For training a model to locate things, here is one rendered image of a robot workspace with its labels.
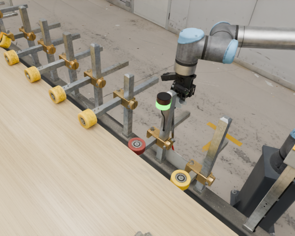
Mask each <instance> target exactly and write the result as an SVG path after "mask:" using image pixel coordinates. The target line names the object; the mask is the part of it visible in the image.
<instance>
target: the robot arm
mask: <svg viewBox="0 0 295 236"><path fill-rule="evenodd" d="M177 42H178V44H177V52H176V58H175V63H174V71H175V72H170V73H169V72H167V73H164V74H163V75H161V79H162V81H172V80H175V81H174V83H173V84H172V85H171V88H170V90H173V91H175V92H176V93H177V98H176V103H175V108H174V109H176V107H177V108H180V109H181V108H182V105H181V104H183V105H186V104H187V102H186V101H185V98H187V97H191V96H192V95H194V92H195V88H196V85H194V84H193V80H194V79H195V78H196V76H197V75H195V74H194V73H195V71H196V66H197V62H198V59H202V60H208V61H213V62H219V63H223V64H231V63H232V62H233V60H234V57H235V54H236V51H237V48H238V47H239V48H257V49H276V50H294V51H295V28H290V27H262V26H240V25H231V24H230V23H228V22H224V21H222V22H218V23H216V24H215V25H214V26H213V27H212V29H211V31H210V35H209V36H207V35H205V33H204V31H202V30H201V29H197V28H187V29H184V30H182V31H181V32H180V34H179V38H178V41H177ZM193 89H194V92H193ZM294 145H295V128H294V129H293V130H292V131H291V132H290V134H289V136H288V137H287V139H286V140H285V142H284V143H283V145H282V146H281V148H280V149H279V150H278V151H276V152H274V153H273V154H272V155H271V157H270V160H269V161H270V165H271V167H272V168H273V169H274V170H275V171H276V172H277V173H278V174H280V175H281V173H282V172H283V171H284V169H285V168H286V167H287V164H285V163H284V162H283V161H284V160H285V158H286V157H287V155H288V154H289V152H290V150H291V149H292V147H293V146H294ZM294 182H295V181H294Z"/></svg>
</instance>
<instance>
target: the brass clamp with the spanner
mask: <svg viewBox="0 0 295 236"><path fill-rule="evenodd" d="M153 127H154V126H153ZM150 129H151V128H150ZM150 129H148V130H147V138H149V137H151V136H153V137H155V138H156V143H155V144H156V145H158V146H159V147H160V148H162V149H166V150H169V149H170V148H171V147H172V146H173V141H171V140H170V139H171V137H169V138H168V139H167V140H165V141H163V140H162V139H160V138H159V134H160V130H159V129H157V128H156V127H154V129H155V130H154V131H151V130H150Z"/></svg>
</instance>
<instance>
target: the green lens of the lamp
mask: <svg viewBox="0 0 295 236"><path fill-rule="evenodd" d="M156 107H157V108H158V109H160V110H167V109H169V108H170V104H169V105H166V106H163V105H160V104H158V103H157V101H156Z"/></svg>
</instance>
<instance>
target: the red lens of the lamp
mask: <svg viewBox="0 0 295 236"><path fill-rule="evenodd" d="M171 98H172V97H171ZM156 101H157V103H158V104H160V105H169V104H170V103H171V99H170V100H168V101H163V100H161V99H159V98H158V95H157V98H156Z"/></svg>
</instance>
